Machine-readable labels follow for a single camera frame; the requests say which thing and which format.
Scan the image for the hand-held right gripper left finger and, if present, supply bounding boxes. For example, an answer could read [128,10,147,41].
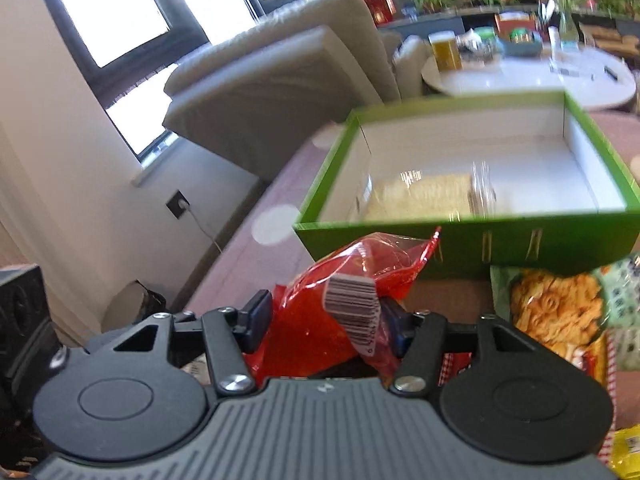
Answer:
[85,290,275,397]

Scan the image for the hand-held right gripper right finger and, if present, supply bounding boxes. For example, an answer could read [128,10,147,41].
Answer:
[379,297,568,398]

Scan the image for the translucent red snack bag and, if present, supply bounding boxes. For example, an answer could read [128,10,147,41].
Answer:
[245,227,443,378]

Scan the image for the clear cracker packet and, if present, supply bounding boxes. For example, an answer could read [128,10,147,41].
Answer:
[352,160,498,223]

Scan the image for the twisted crisps packet green print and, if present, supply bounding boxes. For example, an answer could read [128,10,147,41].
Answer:
[490,252,640,376]

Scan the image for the green cardboard box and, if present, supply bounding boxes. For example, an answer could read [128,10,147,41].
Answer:
[292,91,640,281]

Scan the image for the red checkered snack packet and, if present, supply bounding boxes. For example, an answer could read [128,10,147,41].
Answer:
[437,332,618,461]

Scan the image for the yellow and red snack packet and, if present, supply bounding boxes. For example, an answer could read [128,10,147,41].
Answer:
[607,425,640,480]

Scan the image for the beige and black bag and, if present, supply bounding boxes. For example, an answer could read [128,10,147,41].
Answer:
[102,280,168,333]

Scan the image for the beige armchair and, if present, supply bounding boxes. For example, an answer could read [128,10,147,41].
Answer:
[162,0,431,183]

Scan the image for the black speaker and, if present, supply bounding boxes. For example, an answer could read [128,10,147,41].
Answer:
[0,264,68,413]

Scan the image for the yellow canister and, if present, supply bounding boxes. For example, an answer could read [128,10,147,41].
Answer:
[429,31,463,72]

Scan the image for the round white table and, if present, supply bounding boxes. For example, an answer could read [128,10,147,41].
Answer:
[421,42,638,111]

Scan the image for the dark tv cabinet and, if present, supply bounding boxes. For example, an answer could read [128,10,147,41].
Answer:
[375,5,640,56]

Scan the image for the black and white pen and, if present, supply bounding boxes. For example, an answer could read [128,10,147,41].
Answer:
[550,65,596,82]

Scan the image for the dark framed window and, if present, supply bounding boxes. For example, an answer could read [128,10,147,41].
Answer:
[30,0,321,166]

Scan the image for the orange box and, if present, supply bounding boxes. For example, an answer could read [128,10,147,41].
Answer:
[495,12,538,36]

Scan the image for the glass vase with plant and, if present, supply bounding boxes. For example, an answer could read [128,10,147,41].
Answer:
[537,0,582,53]

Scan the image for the open cardboard box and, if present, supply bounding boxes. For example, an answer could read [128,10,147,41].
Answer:
[580,22,640,52]

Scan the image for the white power cable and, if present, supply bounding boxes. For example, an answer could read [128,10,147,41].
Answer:
[184,204,223,255]

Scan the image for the wall socket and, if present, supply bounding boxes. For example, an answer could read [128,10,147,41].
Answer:
[166,190,191,220]

